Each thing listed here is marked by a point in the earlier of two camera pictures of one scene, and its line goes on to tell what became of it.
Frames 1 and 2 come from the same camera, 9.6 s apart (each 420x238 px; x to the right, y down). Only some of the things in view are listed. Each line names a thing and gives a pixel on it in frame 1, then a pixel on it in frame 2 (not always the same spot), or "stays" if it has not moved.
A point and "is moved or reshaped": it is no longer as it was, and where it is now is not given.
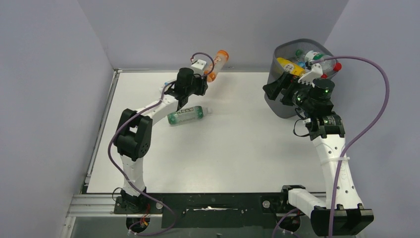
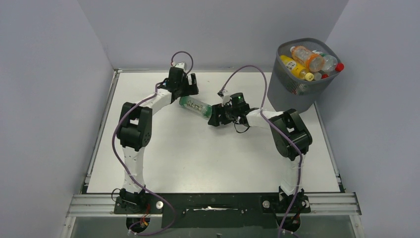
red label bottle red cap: x=330 y=68 stays
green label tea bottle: x=188 y=114 is moved or reshaped
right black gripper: x=283 y=82 -> x=218 y=110
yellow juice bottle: x=290 y=67 stays
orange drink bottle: x=216 y=65 -> x=313 y=62
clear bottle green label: x=310 y=56 -> x=331 y=62
